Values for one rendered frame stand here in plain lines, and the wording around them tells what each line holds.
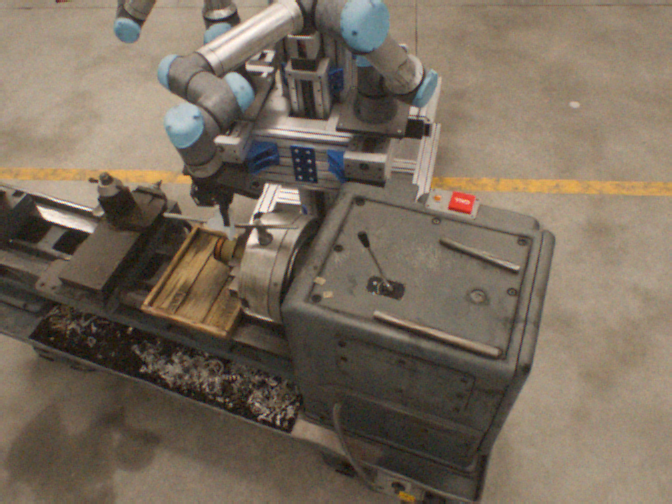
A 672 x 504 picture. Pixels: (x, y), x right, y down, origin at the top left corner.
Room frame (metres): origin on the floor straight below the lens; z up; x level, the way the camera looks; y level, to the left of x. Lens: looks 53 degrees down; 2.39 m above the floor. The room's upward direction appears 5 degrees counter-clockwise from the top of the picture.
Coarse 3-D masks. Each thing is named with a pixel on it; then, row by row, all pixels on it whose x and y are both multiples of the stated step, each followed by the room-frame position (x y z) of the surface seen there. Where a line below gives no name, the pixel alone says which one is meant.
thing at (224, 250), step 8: (224, 240) 1.04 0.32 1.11; (232, 240) 1.03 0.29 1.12; (216, 248) 1.01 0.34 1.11; (224, 248) 1.00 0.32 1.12; (232, 248) 1.00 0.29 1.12; (240, 248) 1.00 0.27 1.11; (216, 256) 1.00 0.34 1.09; (224, 256) 0.99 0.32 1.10; (232, 256) 0.98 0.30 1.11; (240, 256) 0.98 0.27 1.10
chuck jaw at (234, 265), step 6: (234, 258) 0.98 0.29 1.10; (228, 264) 0.96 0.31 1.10; (234, 264) 0.95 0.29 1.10; (240, 264) 0.95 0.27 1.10; (234, 270) 0.93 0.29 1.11; (234, 276) 0.91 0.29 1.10; (234, 282) 0.89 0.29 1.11; (228, 288) 0.87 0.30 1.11; (234, 288) 0.87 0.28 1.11; (234, 294) 0.86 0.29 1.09; (246, 300) 0.83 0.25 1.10; (246, 306) 0.83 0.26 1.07
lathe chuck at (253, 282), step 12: (264, 216) 1.01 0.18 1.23; (276, 216) 1.01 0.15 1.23; (288, 216) 1.01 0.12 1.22; (252, 240) 0.93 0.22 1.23; (276, 240) 0.92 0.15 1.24; (252, 252) 0.90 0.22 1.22; (264, 252) 0.89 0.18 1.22; (276, 252) 0.89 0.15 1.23; (252, 264) 0.87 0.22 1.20; (264, 264) 0.87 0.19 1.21; (240, 276) 0.86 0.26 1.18; (252, 276) 0.85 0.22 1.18; (264, 276) 0.84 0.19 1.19; (240, 288) 0.84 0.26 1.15; (252, 288) 0.83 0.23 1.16; (264, 288) 0.82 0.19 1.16; (252, 300) 0.82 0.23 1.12; (264, 300) 0.81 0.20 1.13; (252, 312) 0.82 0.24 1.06; (264, 312) 0.80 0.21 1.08
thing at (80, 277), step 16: (144, 192) 1.41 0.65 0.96; (160, 192) 1.39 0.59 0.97; (96, 240) 1.20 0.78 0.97; (112, 240) 1.20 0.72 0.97; (128, 240) 1.19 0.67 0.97; (144, 240) 1.22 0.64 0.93; (80, 256) 1.14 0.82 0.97; (96, 256) 1.13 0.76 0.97; (112, 256) 1.13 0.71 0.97; (128, 256) 1.14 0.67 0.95; (64, 272) 1.08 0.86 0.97; (80, 272) 1.08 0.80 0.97; (96, 272) 1.07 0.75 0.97; (112, 272) 1.07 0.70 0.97; (80, 288) 1.04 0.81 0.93; (96, 288) 1.01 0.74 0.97
